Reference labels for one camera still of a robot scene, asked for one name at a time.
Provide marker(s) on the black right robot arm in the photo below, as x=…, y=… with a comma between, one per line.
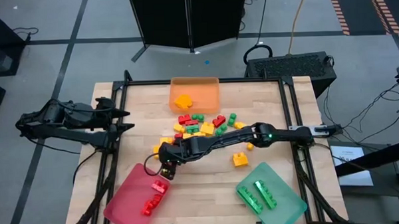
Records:
x=227, y=137

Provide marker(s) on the orange translucent plastic bin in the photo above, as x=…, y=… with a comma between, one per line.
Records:
x=202, y=92

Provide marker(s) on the yellow wedge toy block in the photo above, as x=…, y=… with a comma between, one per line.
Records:
x=186, y=135

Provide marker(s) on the small yellow toy block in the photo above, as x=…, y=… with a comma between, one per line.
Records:
x=250, y=146

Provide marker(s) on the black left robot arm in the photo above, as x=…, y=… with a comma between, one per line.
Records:
x=64, y=135

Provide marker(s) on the pink translucent plastic bin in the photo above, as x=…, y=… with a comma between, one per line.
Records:
x=129, y=201

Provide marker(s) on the yellow roof-shaped toy block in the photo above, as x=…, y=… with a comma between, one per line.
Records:
x=183, y=101

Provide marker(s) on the black power adapter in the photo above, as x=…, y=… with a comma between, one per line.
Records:
x=333, y=130

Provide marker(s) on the black perforated computer case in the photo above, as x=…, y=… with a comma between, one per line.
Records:
x=291, y=67

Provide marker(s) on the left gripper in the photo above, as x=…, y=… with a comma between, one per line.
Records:
x=103, y=113

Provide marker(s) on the black equipment cart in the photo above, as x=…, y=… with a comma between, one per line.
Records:
x=0, y=39

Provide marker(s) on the long red toy block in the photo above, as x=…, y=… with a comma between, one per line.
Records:
x=152, y=205

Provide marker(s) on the black folding partition screen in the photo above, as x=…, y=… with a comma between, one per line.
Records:
x=163, y=20

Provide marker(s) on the black side desk frame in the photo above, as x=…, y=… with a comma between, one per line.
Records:
x=374, y=157

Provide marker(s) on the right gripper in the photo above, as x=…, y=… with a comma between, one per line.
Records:
x=174, y=152

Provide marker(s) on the white paper sheet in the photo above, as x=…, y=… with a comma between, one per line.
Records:
x=355, y=179

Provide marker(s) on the teal translucent plastic bin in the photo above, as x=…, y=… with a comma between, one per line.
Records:
x=286, y=208

